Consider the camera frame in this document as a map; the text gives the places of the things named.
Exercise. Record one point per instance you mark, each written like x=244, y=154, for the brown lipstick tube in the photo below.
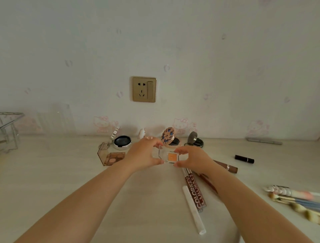
x=230, y=168

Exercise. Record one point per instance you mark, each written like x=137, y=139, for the person's right hand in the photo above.
x=200, y=162

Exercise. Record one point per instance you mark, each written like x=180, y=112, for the grey pen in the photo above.
x=263, y=141

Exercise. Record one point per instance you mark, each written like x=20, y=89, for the white floral round compact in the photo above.
x=141, y=133

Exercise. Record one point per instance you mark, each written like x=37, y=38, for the orange single eyeshadow pan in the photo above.
x=172, y=157

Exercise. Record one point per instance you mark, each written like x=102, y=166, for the white concealer tube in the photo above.
x=193, y=210

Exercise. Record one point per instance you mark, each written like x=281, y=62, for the gold wall socket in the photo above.
x=144, y=89

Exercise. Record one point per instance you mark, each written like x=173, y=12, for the black lipstick tube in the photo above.
x=244, y=159

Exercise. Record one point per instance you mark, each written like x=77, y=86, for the small dark round compact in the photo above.
x=192, y=137

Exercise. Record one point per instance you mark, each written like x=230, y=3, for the light wooden table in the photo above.
x=62, y=162

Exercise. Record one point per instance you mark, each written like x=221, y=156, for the person's left forearm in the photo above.
x=80, y=205

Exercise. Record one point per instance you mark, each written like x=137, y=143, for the person's left hand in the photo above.
x=140, y=155

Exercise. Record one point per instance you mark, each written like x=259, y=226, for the pink blue patterned compact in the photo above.
x=168, y=134

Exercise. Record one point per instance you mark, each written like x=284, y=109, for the silver round cushion compact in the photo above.
x=122, y=141

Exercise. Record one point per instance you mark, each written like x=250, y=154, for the clear acrylic organizer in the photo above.
x=56, y=120

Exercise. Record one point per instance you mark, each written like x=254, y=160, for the person's right forearm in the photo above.
x=255, y=207

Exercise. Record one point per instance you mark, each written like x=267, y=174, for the brown Colorkey lip gloss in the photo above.
x=208, y=184

